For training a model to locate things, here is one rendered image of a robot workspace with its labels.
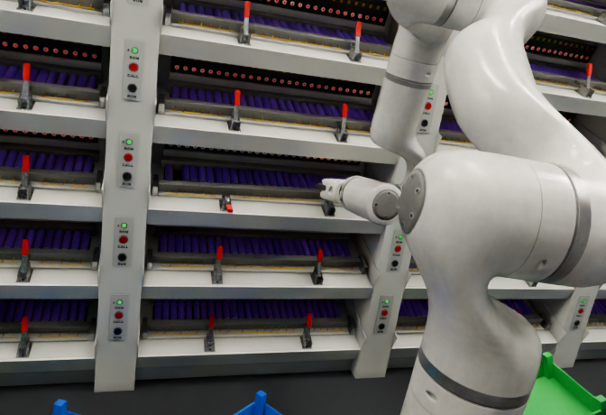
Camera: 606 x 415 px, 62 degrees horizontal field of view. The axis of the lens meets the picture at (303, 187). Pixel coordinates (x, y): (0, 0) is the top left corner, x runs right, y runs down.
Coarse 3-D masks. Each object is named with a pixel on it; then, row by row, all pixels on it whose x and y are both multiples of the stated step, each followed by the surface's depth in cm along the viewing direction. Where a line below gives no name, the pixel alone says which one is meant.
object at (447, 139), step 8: (448, 104) 146; (448, 112) 147; (560, 112) 156; (568, 112) 156; (448, 120) 146; (568, 120) 159; (440, 128) 139; (448, 128) 140; (456, 128) 142; (584, 128) 158; (440, 136) 128; (448, 136) 137; (456, 136) 138; (464, 136) 139; (584, 136) 158; (592, 136) 155; (440, 144) 135; (448, 144) 136; (456, 144) 136; (464, 144) 137; (472, 144) 140; (592, 144) 155; (600, 144) 152; (600, 152) 150
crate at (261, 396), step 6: (258, 396) 119; (264, 396) 120; (252, 402) 120; (258, 402) 120; (264, 402) 120; (246, 408) 118; (252, 408) 120; (258, 408) 120; (264, 408) 121; (270, 408) 119; (234, 414) 115; (240, 414) 117; (246, 414) 119; (252, 414) 121; (258, 414) 120; (264, 414) 121; (270, 414) 120; (276, 414) 118
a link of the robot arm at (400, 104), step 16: (384, 80) 93; (400, 80) 90; (384, 96) 93; (400, 96) 91; (416, 96) 91; (384, 112) 94; (400, 112) 92; (416, 112) 93; (384, 128) 94; (400, 128) 94; (416, 128) 96; (384, 144) 96; (400, 144) 95; (416, 144) 97; (416, 160) 98
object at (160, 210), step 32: (256, 160) 135; (288, 160) 137; (160, 192) 120; (160, 224) 117; (192, 224) 119; (224, 224) 121; (256, 224) 123; (288, 224) 125; (320, 224) 128; (352, 224) 130
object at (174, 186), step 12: (168, 180) 120; (180, 180) 121; (192, 192) 122; (204, 192) 122; (216, 192) 124; (228, 192) 125; (240, 192) 125; (252, 192) 126; (264, 192) 127; (276, 192) 128; (288, 192) 129; (300, 192) 130; (312, 192) 131
